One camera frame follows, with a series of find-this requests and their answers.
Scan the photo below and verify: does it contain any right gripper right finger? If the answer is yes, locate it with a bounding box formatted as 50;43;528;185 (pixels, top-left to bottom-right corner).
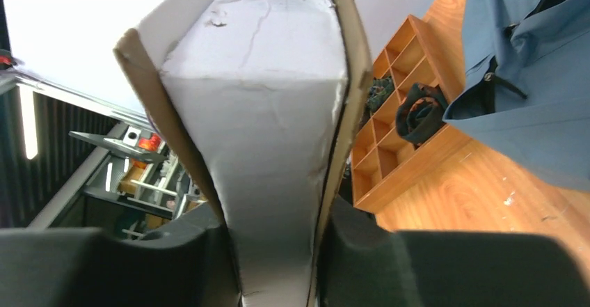
317;198;589;307

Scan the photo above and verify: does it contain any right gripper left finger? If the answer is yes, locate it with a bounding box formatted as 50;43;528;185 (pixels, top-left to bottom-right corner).
1;204;241;306

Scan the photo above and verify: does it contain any white Decorate Furniture book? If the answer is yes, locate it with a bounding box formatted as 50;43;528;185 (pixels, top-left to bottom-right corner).
113;0;372;306

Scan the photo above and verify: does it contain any blue student backpack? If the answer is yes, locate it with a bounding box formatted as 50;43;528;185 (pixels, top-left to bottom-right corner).
444;0;589;191

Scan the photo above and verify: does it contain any wooden compartment tray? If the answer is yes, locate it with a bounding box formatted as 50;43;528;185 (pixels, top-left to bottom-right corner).
351;15;469;213

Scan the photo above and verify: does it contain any green patterned rolled sock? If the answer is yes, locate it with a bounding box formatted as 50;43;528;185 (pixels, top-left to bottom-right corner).
366;77;394;113

